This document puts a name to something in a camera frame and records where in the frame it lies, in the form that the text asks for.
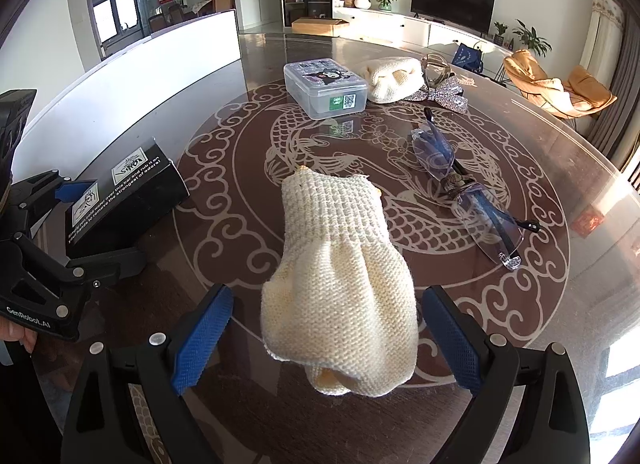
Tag large leafy potted plant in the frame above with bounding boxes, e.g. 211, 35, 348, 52
512, 19, 553, 58

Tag grey curtain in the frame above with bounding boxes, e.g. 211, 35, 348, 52
585, 19, 640, 170

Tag brown cardboard box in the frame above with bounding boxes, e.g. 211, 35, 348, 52
291, 17, 349, 38

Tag brown hair tie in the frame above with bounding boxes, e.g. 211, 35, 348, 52
442, 171, 471, 197

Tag dark-framed window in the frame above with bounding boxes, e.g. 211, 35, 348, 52
87, 0, 183, 58

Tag clear rimless glasses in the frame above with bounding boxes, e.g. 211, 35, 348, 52
410, 107, 542, 271

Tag black flat television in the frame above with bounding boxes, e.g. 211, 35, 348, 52
411, 0, 497, 34

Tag orange lounge chair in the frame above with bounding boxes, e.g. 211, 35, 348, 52
502, 49, 618, 119

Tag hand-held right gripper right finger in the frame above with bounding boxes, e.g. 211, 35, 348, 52
421, 285, 591, 464

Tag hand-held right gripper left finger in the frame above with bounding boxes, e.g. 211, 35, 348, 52
60, 284, 236, 464

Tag translucent brown hair clip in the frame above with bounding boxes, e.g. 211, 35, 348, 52
421, 53, 452, 88

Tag blue tote bag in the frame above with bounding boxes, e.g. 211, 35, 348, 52
452, 42, 485, 74

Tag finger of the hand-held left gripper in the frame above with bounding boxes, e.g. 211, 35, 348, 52
10, 170, 93, 240
66, 243, 147, 289

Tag cream knitted glove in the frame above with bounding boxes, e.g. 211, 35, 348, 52
260, 167, 420, 397
361, 57, 426, 104

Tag white television console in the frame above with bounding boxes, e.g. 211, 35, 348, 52
332, 7, 516, 52

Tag silver glitter bow clip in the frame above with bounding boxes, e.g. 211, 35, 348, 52
405, 78, 471, 112

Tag covered floor air conditioner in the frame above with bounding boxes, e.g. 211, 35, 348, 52
579, 0, 626, 90

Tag black cardboard box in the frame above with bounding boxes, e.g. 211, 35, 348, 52
65, 137, 191, 259

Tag person's left hand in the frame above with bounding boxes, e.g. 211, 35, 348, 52
0, 319, 39, 353

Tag clear plastic box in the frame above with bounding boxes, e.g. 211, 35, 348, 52
283, 58, 370, 120

